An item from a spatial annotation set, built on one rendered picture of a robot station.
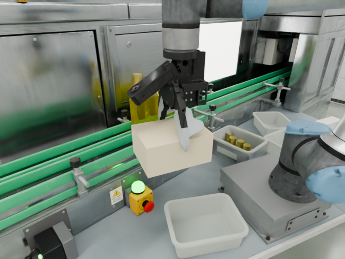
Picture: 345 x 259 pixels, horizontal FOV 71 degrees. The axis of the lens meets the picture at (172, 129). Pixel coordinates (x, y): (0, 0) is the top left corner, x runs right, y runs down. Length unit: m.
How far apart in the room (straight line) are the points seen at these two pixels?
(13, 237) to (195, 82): 0.59
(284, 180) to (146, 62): 0.71
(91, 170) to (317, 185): 0.60
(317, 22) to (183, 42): 1.30
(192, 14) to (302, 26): 1.30
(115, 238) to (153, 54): 0.75
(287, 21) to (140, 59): 1.02
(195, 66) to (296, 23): 1.27
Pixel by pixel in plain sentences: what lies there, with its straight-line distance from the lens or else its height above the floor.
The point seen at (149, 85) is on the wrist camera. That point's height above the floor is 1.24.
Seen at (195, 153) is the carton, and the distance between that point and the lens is 0.55.
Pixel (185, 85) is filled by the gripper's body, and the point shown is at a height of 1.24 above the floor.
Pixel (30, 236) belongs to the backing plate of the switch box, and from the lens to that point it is 0.80.
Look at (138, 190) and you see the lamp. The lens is 0.83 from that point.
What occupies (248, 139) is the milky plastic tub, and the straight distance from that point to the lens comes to 1.23.
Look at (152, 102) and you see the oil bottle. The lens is 0.96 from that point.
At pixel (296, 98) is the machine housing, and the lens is 1.79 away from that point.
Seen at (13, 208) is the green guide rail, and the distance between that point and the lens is 0.75.
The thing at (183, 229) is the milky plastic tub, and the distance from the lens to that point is 0.83.
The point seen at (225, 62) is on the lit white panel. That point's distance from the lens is 1.53.
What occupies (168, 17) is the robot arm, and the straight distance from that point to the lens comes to 0.48.
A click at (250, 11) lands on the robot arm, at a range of 0.50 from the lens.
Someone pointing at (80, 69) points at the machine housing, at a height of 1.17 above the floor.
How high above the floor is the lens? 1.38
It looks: 27 degrees down
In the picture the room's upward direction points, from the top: straight up
